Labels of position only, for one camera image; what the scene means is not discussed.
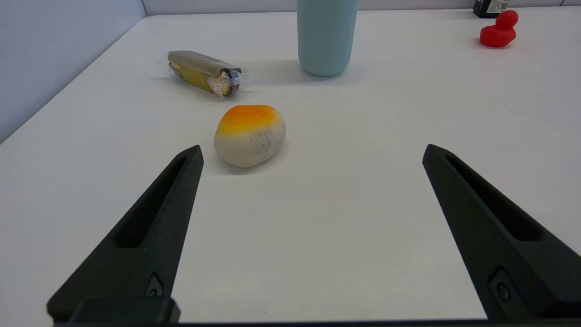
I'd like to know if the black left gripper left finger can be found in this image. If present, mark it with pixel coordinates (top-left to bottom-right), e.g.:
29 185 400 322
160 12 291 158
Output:
46 145 204 325

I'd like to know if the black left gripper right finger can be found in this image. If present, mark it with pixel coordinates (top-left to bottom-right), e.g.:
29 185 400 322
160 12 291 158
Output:
422 144 581 322

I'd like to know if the orange and white squishy bun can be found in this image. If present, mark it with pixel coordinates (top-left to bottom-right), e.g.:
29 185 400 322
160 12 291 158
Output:
214 104 286 169

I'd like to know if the wrapped chocolate snack pack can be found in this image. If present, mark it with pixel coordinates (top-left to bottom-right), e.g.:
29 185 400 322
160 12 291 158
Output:
162 50 255 99

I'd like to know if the red rubber duck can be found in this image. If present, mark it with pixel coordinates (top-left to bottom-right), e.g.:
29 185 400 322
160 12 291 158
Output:
480 10 519 48

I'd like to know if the small black bottle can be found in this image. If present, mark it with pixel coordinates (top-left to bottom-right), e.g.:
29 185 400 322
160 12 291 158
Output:
473 0 512 19

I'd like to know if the light blue cup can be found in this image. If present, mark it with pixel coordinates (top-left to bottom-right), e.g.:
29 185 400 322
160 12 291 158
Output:
296 0 359 78

